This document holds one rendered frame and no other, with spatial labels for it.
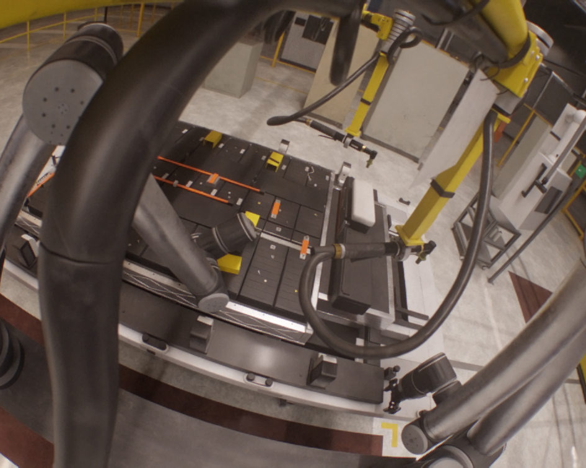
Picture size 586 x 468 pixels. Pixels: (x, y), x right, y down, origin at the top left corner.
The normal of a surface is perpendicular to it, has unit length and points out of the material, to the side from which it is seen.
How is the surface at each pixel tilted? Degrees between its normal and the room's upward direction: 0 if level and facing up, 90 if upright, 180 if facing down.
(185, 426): 0
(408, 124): 90
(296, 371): 0
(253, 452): 0
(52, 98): 90
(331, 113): 90
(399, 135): 90
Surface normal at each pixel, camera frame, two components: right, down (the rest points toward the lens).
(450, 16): 0.49, 0.87
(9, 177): 0.31, 0.65
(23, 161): 0.42, 0.74
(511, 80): -0.69, 0.33
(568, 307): -0.95, -0.05
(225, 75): -0.17, 0.65
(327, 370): 0.29, -0.69
